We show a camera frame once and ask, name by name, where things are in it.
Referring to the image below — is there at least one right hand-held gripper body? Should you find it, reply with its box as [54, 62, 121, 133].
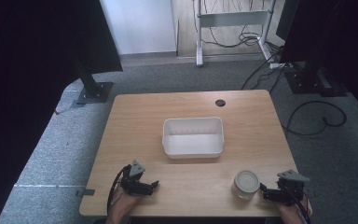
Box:
[275, 169, 310, 207]

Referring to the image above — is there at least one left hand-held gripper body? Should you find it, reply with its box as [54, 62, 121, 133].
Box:
[119, 160, 147, 197]

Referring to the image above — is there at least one white plastic bin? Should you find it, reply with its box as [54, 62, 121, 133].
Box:
[161, 116, 225, 160]

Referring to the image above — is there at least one person's right hand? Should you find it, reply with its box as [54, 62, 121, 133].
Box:
[274, 191, 313, 224]

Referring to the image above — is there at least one person's left hand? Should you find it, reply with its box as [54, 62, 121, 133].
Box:
[105, 188, 144, 224]

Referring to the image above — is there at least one black metal stand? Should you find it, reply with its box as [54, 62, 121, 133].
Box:
[72, 55, 115, 105]
[283, 61, 349, 98]

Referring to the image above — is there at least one white power strip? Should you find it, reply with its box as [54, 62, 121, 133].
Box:
[268, 62, 294, 70]

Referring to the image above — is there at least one black curtain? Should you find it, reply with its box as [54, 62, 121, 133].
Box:
[0, 0, 124, 224]
[275, 0, 358, 123]

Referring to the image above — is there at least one left hand-held gripper black cable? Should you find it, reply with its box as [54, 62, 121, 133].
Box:
[106, 164, 132, 217]

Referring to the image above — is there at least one hand-held gripper black cable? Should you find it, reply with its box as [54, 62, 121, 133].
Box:
[283, 186, 312, 224]
[106, 164, 132, 217]

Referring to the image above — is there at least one right hand-held gripper black cable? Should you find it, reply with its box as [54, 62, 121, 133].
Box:
[283, 186, 312, 224]

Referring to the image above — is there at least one looped black floor cable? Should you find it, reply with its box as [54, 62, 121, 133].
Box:
[281, 99, 348, 137]

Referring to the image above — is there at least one long black floor cable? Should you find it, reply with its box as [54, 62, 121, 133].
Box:
[240, 49, 286, 95]

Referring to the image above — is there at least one bundle of black cables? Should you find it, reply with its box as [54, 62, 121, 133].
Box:
[202, 0, 282, 49]

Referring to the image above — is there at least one white desk frame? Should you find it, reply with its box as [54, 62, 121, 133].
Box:
[193, 0, 286, 68]

